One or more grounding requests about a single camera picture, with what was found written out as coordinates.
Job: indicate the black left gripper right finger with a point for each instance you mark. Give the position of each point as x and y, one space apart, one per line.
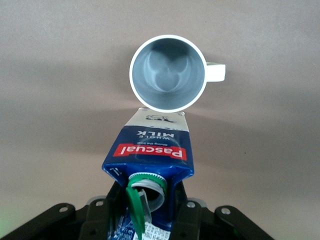
225 222

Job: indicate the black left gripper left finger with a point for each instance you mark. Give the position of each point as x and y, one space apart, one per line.
62 222

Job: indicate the blue white milk carton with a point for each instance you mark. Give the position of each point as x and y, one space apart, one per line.
150 152

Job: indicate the white cup grey inside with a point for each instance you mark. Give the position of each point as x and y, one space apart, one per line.
167 75

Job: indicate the brown table cover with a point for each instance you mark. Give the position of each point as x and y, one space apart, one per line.
50 75

